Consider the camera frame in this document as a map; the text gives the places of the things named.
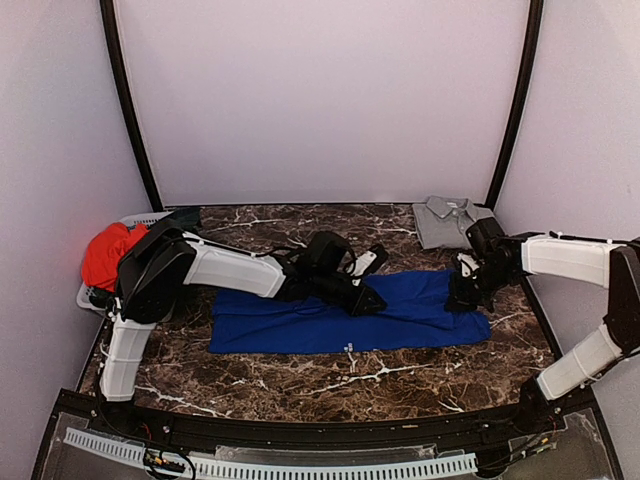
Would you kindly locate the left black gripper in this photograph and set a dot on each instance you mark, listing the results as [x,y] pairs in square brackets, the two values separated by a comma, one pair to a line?
[359,305]

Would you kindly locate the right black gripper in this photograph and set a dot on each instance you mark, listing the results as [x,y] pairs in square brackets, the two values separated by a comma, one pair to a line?
[458,300]

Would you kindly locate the grey button shirt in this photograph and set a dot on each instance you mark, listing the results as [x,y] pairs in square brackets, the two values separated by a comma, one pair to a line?
[442,222]

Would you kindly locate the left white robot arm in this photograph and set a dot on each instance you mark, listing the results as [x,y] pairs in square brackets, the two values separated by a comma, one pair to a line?
[152,275]

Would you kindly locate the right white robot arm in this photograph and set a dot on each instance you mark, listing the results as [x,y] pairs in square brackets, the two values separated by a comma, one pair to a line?
[589,286]

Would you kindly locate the grey laundry basket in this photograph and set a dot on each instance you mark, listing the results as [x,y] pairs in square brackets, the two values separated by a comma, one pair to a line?
[105,251]

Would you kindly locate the black garment in basket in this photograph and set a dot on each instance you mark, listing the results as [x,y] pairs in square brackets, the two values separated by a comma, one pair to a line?
[187,220]

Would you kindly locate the orange red garment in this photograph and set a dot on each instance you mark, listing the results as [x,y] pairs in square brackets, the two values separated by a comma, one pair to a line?
[105,251]

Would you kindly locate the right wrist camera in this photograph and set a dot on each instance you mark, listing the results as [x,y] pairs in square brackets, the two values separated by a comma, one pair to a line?
[466,264]

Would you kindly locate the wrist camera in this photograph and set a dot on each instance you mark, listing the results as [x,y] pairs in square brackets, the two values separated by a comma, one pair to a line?
[466,264]
[368,262]

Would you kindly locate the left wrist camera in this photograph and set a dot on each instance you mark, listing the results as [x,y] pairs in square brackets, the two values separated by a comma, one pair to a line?
[368,262]

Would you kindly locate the black curved front rail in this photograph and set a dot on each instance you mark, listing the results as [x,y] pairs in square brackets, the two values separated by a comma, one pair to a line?
[486,430]

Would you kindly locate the right black frame post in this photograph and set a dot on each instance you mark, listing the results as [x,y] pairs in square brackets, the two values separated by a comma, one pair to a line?
[516,112]

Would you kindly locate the black frame post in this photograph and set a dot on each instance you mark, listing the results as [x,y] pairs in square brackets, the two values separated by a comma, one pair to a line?
[116,58]
[516,112]

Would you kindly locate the white slotted cable duct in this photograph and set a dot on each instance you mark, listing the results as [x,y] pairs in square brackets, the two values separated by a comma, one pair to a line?
[252,463]

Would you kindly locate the left black frame post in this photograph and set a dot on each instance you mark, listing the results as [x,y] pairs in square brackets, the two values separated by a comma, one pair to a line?
[116,58]

